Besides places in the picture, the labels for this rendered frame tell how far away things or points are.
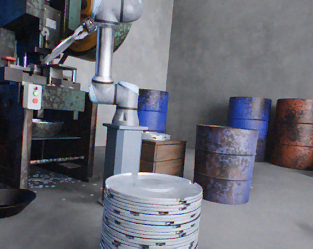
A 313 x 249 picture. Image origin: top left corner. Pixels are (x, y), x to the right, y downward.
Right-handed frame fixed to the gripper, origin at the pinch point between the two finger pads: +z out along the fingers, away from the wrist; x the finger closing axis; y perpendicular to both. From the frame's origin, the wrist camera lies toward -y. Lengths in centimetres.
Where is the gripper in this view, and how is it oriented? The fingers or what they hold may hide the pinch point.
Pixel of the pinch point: (75, 37)
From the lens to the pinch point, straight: 189.5
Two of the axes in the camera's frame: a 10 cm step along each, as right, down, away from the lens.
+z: -7.3, 6.6, -1.8
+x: 6.1, 7.5, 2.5
